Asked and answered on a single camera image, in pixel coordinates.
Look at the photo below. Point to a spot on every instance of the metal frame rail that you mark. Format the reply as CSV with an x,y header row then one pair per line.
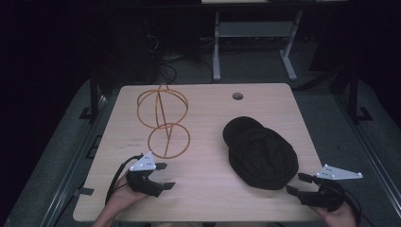
x,y
74,164
369,151

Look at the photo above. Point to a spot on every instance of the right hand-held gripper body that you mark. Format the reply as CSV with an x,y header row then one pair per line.
x,y
337,173

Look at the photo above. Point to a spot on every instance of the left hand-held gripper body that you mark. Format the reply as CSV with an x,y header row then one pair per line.
x,y
143,164

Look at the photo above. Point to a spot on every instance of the black metal stand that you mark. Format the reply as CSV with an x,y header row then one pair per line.
x,y
93,94
353,94

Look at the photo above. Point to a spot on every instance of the person's left hand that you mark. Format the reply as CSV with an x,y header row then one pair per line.
x,y
123,195

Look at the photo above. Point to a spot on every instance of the black hat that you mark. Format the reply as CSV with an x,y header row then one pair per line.
x,y
261,154

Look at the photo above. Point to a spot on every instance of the black bracket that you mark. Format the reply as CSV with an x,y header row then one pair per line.
x,y
85,191

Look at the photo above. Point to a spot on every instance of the grey metal desk frame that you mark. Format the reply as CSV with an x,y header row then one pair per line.
x,y
252,30

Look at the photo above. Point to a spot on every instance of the person's right hand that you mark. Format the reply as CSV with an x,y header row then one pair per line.
x,y
340,218

